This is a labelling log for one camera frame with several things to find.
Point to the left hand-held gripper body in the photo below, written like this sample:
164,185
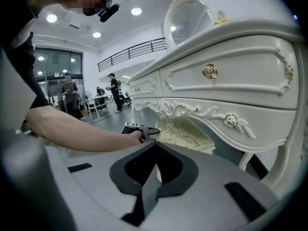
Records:
132,128

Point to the white ceiling air unit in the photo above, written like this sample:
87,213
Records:
75,20

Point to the round ceiling light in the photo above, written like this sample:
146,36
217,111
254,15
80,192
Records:
51,18
136,11
96,34

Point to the black head-worn camera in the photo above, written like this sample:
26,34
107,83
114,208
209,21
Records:
109,12

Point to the black balcony railing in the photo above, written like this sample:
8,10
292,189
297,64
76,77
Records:
130,53

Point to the cream patterned cushioned stool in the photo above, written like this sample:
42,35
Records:
185,133

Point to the large gold rose drawer knob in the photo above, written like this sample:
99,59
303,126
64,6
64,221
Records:
210,70

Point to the person's left forearm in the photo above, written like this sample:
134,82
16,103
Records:
79,133

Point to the white standing fan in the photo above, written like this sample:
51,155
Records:
88,95

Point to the large glass window wall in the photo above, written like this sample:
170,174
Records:
57,61

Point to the small gold rose drawer knob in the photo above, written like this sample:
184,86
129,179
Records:
136,89

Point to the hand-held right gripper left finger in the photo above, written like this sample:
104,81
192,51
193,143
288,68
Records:
118,174

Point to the person's black shirt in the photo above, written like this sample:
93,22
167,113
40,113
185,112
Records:
21,56

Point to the yellow flower ornament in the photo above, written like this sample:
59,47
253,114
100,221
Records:
221,19

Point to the white ornate dressing table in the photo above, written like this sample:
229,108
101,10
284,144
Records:
240,52

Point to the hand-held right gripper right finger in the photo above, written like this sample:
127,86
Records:
190,174

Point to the white frame table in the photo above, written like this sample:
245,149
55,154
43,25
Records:
96,103

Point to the white oval framed mirror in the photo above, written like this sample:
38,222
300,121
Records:
187,20

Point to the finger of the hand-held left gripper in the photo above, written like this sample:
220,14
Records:
149,139
154,130

